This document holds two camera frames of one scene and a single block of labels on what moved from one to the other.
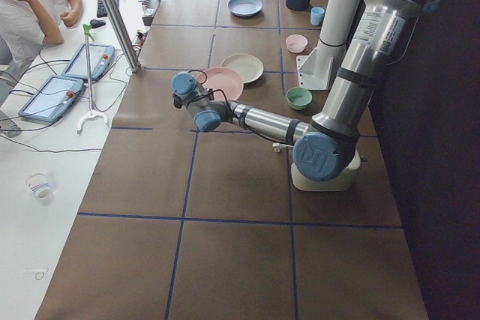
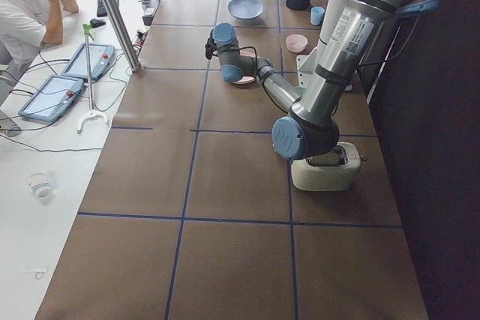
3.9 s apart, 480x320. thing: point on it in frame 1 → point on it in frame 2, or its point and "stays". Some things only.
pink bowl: (296, 43) stays
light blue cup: (317, 15) stays
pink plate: (222, 79) → (246, 79)
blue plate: (244, 5) stays
